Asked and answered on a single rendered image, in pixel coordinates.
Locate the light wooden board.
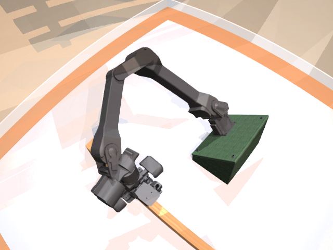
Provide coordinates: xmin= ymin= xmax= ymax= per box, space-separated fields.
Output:
xmin=141 ymin=201 xmax=215 ymax=250

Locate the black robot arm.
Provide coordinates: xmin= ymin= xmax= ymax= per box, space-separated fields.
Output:
xmin=91 ymin=47 xmax=236 ymax=208

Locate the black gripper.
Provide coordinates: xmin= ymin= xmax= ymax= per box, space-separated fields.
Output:
xmin=113 ymin=156 xmax=163 ymax=213

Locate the wooden post with slot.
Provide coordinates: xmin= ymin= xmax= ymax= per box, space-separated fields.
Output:
xmin=85 ymin=138 xmax=94 ymax=153

